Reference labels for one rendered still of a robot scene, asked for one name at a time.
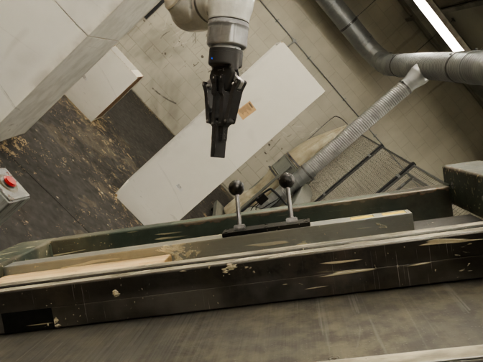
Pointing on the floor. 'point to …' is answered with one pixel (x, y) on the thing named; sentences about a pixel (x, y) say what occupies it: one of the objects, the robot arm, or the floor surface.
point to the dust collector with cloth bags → (294, 162)
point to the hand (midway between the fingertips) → (218, 141)
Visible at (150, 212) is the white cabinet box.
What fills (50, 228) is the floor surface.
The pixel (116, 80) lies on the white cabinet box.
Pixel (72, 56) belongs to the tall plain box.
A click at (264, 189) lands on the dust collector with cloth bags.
